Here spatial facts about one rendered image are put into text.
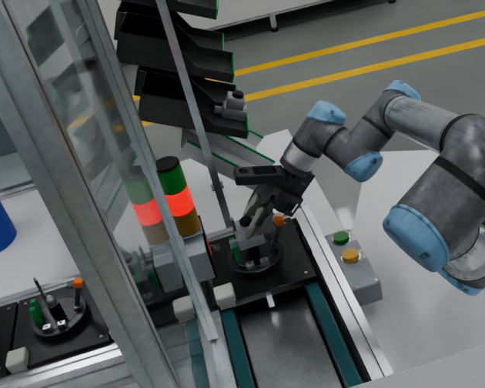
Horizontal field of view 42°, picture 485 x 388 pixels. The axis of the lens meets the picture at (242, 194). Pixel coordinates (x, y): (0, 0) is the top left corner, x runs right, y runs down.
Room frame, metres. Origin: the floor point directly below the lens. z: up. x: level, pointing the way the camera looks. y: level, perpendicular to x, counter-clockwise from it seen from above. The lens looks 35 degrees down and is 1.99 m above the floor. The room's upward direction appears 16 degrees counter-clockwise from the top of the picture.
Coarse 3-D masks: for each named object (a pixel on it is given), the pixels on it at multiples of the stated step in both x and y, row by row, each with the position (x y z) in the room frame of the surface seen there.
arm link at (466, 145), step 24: (384, 96) 1.14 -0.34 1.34; (408, 96) 1.10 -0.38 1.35; (384, 120) 1.09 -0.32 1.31; (408, 120) 0.98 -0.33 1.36; (432, 120) 0.91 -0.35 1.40; (456, 120) 0.84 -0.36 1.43; (480, 120) 0.81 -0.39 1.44; (432, 144) 0.88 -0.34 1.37; (456, 144) 0.77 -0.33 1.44; (480, 144) 0.75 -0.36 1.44; (480, 168) 0.71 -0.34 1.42
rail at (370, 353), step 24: (312, 216) 1.29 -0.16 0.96; (312, 240) 1.20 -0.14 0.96; (312, 264) 1.20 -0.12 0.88; (336, 264) 1.09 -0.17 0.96; (336, 288) 1.02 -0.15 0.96; (336, 312) 0.98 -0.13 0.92; (360, 312) 0.93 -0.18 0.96; (360, 336) 0.87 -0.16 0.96; (360, 360) 0.83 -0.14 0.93; (384, 360) 0.79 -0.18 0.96
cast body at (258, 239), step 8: (248, 216) 1.19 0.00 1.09; (240, 224) 1.17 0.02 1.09; (248, 224) 1.17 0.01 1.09; (240, 232) 1.16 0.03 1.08; (256, 232) 1.16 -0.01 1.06; (232, 240) 1.18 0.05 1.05; (240, 240) 1.16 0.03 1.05; (248, 240) 1.16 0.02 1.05; (256, 240) 1.16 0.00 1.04; (264, 240) 1.16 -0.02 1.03; (240, 248) 1.16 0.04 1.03; (248, 248) 1.16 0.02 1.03
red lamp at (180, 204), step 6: (186, 186) 0.98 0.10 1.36; (180, 192) 0.96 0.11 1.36; (186, 192) 0.97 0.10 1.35; (168, 198) 0.96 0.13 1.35; (174, 198) 0.96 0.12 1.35; (180, 198) 0.96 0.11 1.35; (186, 198) 0.97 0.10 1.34; (168, 204) 0.97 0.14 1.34; (174, 204) 0.96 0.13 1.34; (180, 204) 0.96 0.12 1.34; (186, 204) 0.96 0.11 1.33; (192, 204) 0.98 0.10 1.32; (174, 210) 0.96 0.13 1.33; (180, 210) 0.96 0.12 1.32; (186, 210) 0.96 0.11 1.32
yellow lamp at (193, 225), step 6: (192, 210) 0.97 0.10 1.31; (174, 216) 0.97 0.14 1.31; (180, 216) 0.96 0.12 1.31; (186, 216) 0.96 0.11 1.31; (192, 216) 0.97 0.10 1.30; (198, 216) 0.99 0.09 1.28; (180, 222) 0.96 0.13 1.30; (186, 222) 0.96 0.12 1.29; (192, 222) 0.96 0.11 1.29; (198, 222) 0.97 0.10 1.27; (180, 228) 0.96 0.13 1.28; (186, 228) 0.96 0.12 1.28; (192, 228) 0.96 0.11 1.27; (198, 228) 0.97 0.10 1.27; (180, 234) 0.97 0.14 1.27; (186, 234) 0.96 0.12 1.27
